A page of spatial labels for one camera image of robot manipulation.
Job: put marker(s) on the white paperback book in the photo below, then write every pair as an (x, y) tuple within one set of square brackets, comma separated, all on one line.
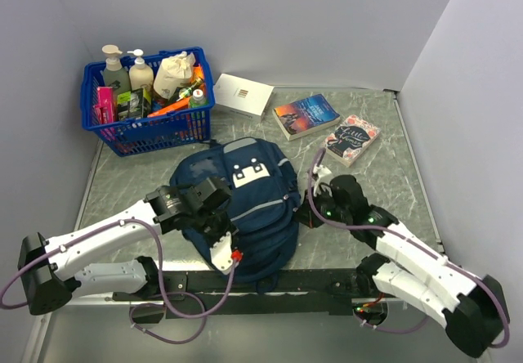
[(242, 97)]

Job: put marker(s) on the Jane Eyre blue book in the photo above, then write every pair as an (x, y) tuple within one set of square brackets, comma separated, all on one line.
[(306, 116)]

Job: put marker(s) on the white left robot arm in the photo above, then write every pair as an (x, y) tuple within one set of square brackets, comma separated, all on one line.
[(55, 270)]

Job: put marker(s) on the grey-green pump bottle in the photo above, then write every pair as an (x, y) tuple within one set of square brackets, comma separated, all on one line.
[(114, 74)]

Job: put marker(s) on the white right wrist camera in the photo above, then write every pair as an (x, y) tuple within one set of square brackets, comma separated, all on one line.
[(321, 176)]

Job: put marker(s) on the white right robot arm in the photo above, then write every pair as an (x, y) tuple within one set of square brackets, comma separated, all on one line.
[(471, 309)]

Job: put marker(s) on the green black box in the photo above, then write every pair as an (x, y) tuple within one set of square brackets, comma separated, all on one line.
[(134, 104)]

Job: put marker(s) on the blue plastic basket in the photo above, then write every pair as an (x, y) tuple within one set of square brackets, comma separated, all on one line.
[(137, 136)]

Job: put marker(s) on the green bottle white cap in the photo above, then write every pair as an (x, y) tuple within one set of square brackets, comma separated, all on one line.
[(198, 99)]

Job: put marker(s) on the pink box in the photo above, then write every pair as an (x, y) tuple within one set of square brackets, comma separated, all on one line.
[(105, 105)]

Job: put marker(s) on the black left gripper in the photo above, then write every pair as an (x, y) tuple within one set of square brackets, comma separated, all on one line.
[(228, 226)]

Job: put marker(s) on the cream pump bottle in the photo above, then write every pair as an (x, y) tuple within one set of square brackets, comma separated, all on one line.
[(140, 74)]

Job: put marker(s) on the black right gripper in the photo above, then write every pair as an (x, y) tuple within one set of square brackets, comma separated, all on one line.
[(306, 216)]

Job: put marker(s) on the beige paper bag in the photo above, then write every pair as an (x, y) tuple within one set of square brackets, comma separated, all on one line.
[(174, 72)]

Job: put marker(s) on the navy blue student backpack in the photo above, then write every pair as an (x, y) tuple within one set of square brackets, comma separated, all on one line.
[(265, 196)]

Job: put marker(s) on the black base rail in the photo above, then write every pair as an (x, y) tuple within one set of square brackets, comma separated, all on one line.
[(334, 291)]

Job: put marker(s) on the Little Women floral book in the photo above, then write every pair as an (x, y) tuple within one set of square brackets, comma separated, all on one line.
[(350, 139)]

